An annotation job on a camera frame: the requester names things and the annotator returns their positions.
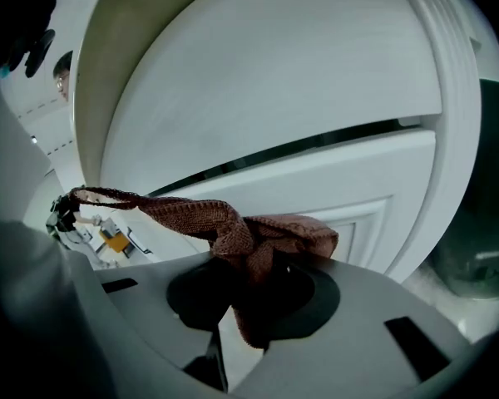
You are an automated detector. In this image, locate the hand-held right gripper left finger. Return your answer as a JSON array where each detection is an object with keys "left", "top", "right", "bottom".
[{"left": 91, "top": 252, "right": 250, "bottom": 394}]

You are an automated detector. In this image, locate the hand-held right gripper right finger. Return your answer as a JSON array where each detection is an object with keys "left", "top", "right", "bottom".
[{"left": 228, "top": 259, "right": 486, "bottom": 399}]

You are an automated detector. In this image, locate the red-brown knitted cloth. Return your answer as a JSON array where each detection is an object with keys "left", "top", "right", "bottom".
[{"left": 68, "top": 185, "right": 340, "bottom": 351}]

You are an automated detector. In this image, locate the orange stand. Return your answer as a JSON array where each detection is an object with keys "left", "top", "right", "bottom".
[{"left": 98, "top": 217, "right": 131, "bottom": 256}]

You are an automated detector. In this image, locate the white washbasin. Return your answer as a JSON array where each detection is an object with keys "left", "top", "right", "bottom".
[{"left": 68, "top": 0, "right": 242, "bottom": 190}]

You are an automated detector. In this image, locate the white vanity cabinet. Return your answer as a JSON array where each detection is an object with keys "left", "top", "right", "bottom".
[{"left": 72, "top": 0, "right": 483, "bottom": 284}]

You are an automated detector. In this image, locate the dark green basin pedestal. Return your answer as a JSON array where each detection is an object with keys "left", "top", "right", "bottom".
[{"left": 426, "top": 76, "right": 499, "bottom": 301}]

